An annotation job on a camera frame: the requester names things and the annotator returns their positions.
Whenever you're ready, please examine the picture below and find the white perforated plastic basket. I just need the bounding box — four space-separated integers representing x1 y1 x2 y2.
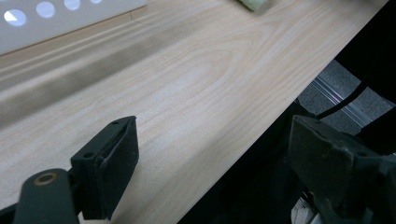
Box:
0 0 149 56

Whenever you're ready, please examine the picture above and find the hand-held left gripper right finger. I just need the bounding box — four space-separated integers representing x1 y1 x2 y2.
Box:
287 114 396 219

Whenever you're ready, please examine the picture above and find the pale green soft item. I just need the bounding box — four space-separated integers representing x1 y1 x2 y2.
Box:
237 0 273 13

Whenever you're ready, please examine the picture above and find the metal floor rail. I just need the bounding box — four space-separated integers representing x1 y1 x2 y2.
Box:
310 76 375 129

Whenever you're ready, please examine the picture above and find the black cable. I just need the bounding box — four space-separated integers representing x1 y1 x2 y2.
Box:
316 79 370 121

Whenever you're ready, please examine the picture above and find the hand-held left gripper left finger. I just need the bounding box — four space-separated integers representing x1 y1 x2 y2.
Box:
70 115 140 221

